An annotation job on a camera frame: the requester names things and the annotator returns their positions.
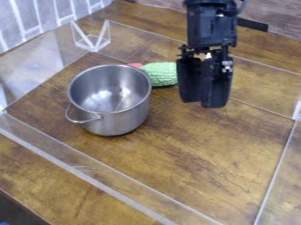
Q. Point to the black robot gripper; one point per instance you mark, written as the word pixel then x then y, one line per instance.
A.
pixel 211 34

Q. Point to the stainless steel pot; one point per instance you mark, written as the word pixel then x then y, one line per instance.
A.
pixel 110 98

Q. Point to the pink red spoon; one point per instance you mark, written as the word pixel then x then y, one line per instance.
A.
pixel 135 65

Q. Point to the green bumpy toy gourd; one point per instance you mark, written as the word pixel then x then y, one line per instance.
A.
pixel 162 73

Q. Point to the black strip on wall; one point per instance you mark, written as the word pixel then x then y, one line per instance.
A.
pixel 253 24

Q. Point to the clear acrylic corner bracket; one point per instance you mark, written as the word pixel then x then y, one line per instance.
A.
pixel 88 41

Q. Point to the clear acrylic enclosure wall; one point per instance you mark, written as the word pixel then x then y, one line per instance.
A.
pixel 194 167

